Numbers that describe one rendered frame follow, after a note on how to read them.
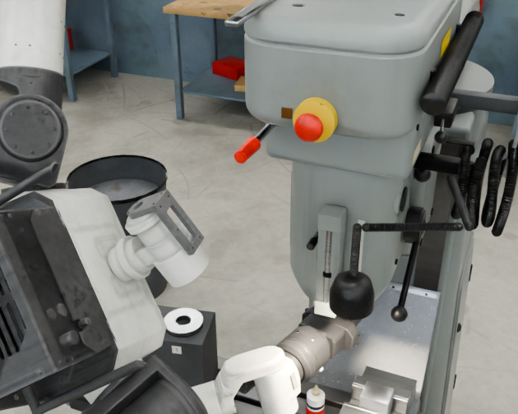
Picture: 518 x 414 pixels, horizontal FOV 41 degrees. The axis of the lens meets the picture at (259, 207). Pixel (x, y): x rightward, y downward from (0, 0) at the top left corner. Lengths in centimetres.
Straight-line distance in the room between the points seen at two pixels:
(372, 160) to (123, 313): 44
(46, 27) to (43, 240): 31
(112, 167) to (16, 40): 257
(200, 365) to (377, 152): 73
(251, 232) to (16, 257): 322
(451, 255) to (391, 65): 89
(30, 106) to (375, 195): 56
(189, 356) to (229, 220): 259
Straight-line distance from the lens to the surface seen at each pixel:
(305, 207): 120
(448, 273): 178
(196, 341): 156
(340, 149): 109
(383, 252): 122
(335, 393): 171
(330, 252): 118
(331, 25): 93
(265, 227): 404
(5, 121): 95
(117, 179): 357
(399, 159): 107
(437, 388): 202
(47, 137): 95
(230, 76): 567
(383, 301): 181
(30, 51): 101
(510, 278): 384
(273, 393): 125
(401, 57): 93
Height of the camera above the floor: 213
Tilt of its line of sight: 30 degrees down
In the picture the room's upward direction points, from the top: straight up
